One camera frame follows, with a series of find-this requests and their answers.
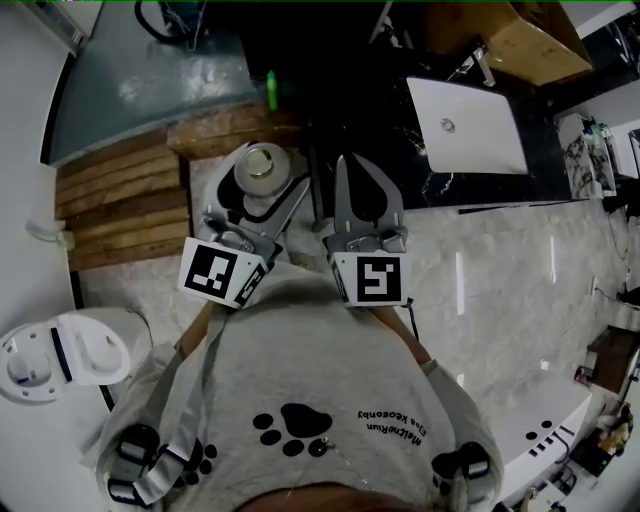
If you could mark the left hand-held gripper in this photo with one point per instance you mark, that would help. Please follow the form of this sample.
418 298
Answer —
210 270

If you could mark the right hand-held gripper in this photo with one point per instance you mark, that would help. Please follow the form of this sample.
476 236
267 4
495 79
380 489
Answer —
380 280

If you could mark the round white metal-lidded container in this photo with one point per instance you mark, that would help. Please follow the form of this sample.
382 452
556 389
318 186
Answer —
262 162

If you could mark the person's right forearm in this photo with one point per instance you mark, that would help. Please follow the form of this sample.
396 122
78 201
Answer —
400 335

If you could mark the person's left forearm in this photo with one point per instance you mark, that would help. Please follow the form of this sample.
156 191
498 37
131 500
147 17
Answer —
200 325

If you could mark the green bottle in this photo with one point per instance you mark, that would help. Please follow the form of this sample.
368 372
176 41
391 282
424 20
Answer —
272 90

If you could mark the white ceramic sink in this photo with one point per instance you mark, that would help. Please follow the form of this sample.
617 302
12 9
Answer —
475 145

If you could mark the black marble sink countertop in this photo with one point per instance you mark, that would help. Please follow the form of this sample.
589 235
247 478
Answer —
545 165

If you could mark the wooden plank platform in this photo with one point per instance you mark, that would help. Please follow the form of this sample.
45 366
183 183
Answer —
125 200

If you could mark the person's grey paw-print shirt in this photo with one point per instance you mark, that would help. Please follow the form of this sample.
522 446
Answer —
300 360

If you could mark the white plastic pipe fitting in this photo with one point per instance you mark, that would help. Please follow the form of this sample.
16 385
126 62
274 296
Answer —
62 239

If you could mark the white toilet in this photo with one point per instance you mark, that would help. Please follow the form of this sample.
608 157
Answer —
100 345

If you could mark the marble pattern panel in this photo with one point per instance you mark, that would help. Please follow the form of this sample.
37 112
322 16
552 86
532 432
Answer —
580 160

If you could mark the large cardboard box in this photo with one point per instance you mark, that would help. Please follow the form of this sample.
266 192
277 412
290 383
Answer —
535 45

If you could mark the brown wooden box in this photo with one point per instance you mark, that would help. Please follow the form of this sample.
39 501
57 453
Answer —
612 357

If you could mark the white appliance with black slots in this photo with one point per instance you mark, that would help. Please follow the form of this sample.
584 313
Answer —
540 450

